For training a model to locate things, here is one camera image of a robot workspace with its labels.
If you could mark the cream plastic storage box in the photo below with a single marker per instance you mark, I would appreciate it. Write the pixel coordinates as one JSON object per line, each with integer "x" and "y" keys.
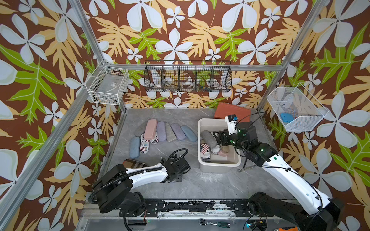
{"x": 218, "y": 164}

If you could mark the white wire basket left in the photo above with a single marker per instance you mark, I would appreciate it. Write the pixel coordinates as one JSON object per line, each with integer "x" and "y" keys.
{"x": 107, "y": 83}

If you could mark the ratchet screwdriver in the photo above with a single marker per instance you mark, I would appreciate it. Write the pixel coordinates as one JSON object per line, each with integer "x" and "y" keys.
{"x": 221, "y": 224}

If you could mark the flag newspaper glasses case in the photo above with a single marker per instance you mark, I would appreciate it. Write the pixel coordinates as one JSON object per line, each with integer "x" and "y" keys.
{"x": 145, "y": 144}

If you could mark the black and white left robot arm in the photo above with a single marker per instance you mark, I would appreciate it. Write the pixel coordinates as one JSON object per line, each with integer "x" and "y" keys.
{"x": 114, "y": 189}

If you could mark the purple fabric glasses case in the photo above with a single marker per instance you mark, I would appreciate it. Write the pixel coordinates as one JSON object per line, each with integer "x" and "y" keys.
{"x": 180, "y": 135}

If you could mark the white wire basket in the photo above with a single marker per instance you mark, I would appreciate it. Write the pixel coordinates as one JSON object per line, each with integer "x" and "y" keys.
{"x": 107, "y": 83}
{"x": 301, "y": 103}

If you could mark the black wire basket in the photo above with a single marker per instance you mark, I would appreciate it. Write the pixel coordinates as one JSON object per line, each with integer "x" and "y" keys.
{"x": 187, "y": 76}

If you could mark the lilac fabric glasses case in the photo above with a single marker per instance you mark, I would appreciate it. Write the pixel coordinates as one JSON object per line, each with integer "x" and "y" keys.
{"x": 161, "y": 129}

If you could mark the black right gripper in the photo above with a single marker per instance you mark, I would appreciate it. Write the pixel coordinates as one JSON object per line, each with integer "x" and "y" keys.
{"x": 224, "y": 133}

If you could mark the grey fabric glasses case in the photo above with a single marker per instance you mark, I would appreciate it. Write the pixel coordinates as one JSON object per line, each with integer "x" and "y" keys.
{"x": 209, "y": 139}

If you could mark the world map print glasses case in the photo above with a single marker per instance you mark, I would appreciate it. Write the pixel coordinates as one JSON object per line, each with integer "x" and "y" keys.
{"x": 215, "y": 150}

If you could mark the light blue fabric glasses case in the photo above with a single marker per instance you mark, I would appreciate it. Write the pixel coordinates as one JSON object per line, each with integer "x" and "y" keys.
{"x": 189, "y": 133}

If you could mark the grey stone block case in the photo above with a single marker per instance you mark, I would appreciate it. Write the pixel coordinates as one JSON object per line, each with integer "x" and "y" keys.
{"x": 170, "y": 133}

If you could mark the pink glasses case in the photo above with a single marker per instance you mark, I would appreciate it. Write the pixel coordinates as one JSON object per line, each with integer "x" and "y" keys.
{"x": 222, "y": 153}
{"x": 150, "y": 130}

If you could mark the beige fabric glasses case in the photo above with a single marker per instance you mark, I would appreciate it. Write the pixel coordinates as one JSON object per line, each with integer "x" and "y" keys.
{"x": 225, "y": 149}

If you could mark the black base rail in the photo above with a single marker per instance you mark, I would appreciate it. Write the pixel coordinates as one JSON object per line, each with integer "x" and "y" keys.
{"x": 161, "y": 208}

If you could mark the blue object in basket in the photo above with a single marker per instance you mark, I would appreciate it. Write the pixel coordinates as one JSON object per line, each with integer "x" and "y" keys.
{"x": 287, "y": 118}

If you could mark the white wire basket right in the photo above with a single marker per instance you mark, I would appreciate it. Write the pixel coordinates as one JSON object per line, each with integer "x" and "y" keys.
{"x": 301, "y": 103}

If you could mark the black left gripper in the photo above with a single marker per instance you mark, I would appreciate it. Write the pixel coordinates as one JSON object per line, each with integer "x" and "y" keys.
{"x": 179, "y": 179}

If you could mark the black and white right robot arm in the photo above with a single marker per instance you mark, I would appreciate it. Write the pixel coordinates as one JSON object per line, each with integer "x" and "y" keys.
{"x": 315, "y": 211}

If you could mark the plaid glasses case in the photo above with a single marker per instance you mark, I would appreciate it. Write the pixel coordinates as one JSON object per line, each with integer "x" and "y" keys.
{"x": 132, "y": 163}

